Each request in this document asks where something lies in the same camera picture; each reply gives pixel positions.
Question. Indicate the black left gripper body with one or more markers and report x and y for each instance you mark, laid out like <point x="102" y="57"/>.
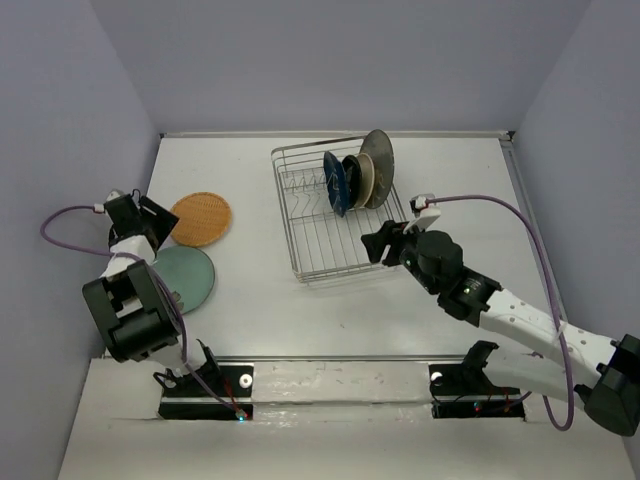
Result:
<point x="143" y="223"/>

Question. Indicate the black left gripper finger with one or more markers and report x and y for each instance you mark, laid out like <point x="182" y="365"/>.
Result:
<point x="156" y="232"/>
<point x="156" y="214"/>

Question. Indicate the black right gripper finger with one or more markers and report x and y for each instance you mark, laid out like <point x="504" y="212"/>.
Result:
<point x="388" y="231"/>
<point x="385" y="253"/>

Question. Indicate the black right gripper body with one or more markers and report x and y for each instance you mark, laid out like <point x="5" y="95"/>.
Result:
<point x="409" y="258"/>

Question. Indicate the mint green flower plate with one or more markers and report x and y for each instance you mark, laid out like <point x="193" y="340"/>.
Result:
<point x="189" y="274"/>

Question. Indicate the orange woven round plate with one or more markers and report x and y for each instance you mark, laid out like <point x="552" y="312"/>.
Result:
<point x="203" y="218"/>

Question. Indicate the dark blue glazed plate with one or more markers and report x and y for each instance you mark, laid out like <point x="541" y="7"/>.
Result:
<point x="336" y="184"/>

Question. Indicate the glossy black plate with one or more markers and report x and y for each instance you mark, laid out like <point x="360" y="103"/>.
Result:
<point x="353" y="177"/>

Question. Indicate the cream plate with black patch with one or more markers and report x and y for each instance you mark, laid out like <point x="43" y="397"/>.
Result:
<point x="367" y="182"/>

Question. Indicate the grey reindeer pattern plate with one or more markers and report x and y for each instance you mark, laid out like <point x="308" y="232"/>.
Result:
<point x="377" y="145"/>

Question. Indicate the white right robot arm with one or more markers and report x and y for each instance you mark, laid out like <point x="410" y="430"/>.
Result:
<point x="595" y="373"/>

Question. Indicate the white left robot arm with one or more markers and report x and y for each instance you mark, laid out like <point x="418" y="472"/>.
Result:
<point x="140" y="301"/>

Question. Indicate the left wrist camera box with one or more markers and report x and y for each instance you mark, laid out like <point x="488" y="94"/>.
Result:
<point x="114" y="194"/>

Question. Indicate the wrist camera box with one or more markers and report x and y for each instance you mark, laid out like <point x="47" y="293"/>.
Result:
<point x="114" y="194"/>
<point x="425" y="210"/>

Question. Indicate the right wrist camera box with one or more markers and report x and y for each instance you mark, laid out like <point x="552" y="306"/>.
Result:
<point x="425" y="210"/>

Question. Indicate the metal wire dish rack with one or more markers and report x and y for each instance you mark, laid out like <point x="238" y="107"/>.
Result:
<point x="323" y="245"/>

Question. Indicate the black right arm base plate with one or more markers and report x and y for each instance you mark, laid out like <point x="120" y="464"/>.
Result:
<point x="460" y="393"/>

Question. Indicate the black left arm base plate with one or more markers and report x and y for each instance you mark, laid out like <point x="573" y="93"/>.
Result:
<point x="184" y="398"/>

